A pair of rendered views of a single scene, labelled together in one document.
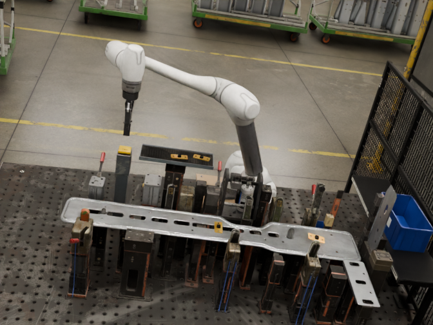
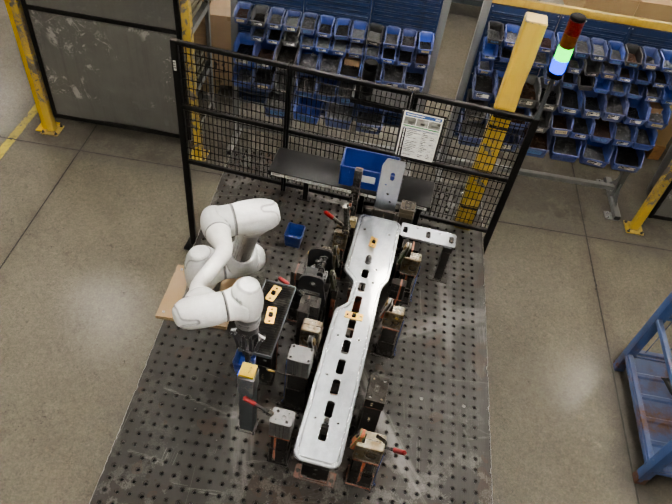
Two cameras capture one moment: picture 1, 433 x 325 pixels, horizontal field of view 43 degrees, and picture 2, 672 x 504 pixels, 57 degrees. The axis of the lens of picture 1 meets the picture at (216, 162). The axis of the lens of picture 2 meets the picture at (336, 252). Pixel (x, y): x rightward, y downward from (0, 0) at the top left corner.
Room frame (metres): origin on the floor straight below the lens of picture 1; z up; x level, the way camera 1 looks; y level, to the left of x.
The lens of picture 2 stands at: (1.86, 1.59, 3.24)
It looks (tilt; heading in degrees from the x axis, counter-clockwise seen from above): 48 degrees down; 283
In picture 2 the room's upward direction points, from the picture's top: 9 degrees clockwise
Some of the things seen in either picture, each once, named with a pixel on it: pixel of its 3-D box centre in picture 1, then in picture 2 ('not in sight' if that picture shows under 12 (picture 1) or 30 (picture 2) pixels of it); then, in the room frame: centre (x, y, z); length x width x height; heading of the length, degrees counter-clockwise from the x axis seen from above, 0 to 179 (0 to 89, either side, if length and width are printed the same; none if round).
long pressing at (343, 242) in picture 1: (214, 228); (354, 320); (2.09, -0.05, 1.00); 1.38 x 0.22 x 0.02; 96
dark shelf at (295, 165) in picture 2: (392, 224); (352, 178); (2.40, -0.94, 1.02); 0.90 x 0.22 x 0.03; 6
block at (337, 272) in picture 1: (329, 295); (405, 262); (1.97, -0.62, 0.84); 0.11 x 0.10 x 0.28; 6
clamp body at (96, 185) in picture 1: (95, 211); (280, 437); (2.20, 0.54, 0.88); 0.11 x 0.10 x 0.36; 6
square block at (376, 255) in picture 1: (370, 285); (402, 229); (2.05, -0.82, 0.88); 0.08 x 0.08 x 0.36; 6
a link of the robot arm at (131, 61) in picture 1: (132, 61); (243, 298); (2.39, 0.47, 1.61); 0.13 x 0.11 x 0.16; 39
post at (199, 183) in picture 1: (195, 215); (301, 333); (2.31, 0.05, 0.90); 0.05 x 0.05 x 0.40; 6
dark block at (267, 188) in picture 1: (258, 222); not in sight; (2.34, -0.27, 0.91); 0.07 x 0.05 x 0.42; 6
